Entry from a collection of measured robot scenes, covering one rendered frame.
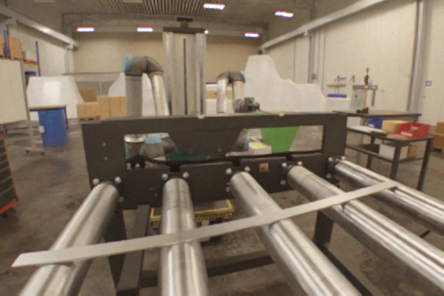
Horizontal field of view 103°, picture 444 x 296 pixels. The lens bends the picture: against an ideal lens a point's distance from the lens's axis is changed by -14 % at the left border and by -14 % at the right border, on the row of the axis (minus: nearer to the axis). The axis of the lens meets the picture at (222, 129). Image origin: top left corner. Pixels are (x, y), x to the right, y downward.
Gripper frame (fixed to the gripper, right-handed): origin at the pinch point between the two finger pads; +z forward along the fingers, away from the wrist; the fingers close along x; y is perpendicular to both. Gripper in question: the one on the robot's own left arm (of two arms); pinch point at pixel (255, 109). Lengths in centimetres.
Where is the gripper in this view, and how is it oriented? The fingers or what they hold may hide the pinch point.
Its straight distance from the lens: 121.9
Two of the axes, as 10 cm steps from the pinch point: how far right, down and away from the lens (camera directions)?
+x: 0.0, -9.8, -1.9
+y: -9.7, 0.5, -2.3
